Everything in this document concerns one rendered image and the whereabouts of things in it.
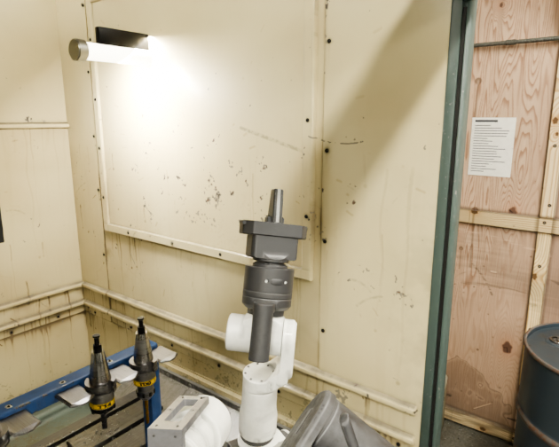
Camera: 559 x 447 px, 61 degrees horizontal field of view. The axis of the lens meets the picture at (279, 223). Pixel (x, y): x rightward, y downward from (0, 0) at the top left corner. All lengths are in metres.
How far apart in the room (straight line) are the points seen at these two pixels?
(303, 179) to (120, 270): 0.95
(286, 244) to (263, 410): 0.30
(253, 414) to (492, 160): 2.06
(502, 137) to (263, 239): 2.00
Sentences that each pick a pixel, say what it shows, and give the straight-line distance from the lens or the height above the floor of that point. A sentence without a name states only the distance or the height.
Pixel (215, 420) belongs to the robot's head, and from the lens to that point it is 0.59.
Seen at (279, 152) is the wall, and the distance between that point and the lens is 1.25.
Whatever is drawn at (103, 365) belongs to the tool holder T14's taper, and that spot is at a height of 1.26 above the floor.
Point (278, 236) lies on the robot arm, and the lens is 0.82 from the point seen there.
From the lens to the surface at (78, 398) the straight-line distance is 1.09.
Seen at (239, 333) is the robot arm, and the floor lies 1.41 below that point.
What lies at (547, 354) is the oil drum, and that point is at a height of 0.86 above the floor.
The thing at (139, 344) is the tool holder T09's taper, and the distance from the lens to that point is 1.14.
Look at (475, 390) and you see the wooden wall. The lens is 3.08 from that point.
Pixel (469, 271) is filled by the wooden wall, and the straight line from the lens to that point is 2.82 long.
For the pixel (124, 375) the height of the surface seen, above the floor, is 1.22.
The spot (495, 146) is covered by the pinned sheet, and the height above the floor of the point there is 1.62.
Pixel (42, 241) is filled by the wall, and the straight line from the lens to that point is 2.04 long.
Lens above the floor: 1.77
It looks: 13 degrees down
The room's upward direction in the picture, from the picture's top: straight up
